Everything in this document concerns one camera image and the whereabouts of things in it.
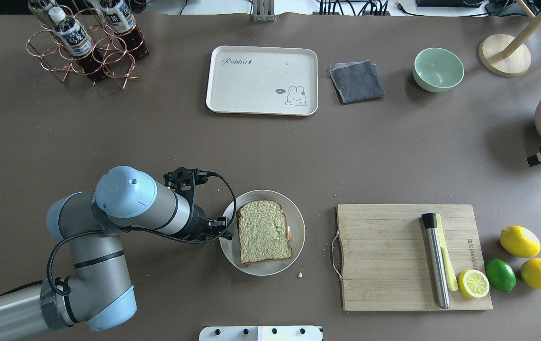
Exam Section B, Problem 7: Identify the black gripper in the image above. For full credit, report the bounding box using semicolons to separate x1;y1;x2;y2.
163;168;234;240

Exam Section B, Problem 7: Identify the bread slice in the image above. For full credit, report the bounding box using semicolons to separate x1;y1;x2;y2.
240;227;294;266
236;199;294;266

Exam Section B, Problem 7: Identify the white round plate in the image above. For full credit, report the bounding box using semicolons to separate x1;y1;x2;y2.
219;189;306;276

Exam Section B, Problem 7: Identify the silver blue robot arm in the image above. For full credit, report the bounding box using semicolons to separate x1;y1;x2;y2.
0;166;234;341

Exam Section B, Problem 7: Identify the cream rabbit serving tray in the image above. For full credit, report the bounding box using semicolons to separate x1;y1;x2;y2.
206;45;318;116

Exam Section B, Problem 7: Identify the bamboo cutting board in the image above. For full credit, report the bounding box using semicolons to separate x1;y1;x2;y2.
337;204;485;311

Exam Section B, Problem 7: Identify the grey folded cloth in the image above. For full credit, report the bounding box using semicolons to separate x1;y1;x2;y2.
328;60;386;104

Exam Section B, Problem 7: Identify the yellow plastic knife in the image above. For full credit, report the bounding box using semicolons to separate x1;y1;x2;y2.
435;214;459;292

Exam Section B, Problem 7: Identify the right tea bottle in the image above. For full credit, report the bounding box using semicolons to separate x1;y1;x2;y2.
98;0;149;60

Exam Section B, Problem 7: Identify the tea bottle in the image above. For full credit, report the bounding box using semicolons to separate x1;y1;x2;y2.
47;6;107;81
27;0;57;29
98;0;149;60

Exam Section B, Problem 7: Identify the half lemon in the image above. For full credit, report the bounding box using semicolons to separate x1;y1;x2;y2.
457;269;490;298

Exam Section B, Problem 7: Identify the front tea bottle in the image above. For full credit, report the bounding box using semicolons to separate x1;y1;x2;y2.
47;6;107;81

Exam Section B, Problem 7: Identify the pale green bowl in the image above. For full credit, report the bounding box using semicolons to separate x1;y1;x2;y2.
413;47;465;93

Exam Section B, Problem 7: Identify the green lime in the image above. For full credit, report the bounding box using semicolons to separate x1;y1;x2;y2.
485;258;517;293

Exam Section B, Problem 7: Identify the upper whole lemon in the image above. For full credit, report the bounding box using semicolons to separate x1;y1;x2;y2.
499;226;541;258

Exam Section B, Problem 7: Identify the left tea bottle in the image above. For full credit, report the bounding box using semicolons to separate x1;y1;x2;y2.
27;0;57;29

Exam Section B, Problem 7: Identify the wooden cup stand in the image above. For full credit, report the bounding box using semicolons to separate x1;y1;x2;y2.
477;0;541;77

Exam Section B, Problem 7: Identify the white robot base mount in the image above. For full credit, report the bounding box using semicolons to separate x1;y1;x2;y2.
198;325;324;341

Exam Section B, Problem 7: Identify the copper wire bottle rack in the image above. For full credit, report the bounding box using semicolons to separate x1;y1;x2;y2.
27;0;142;89

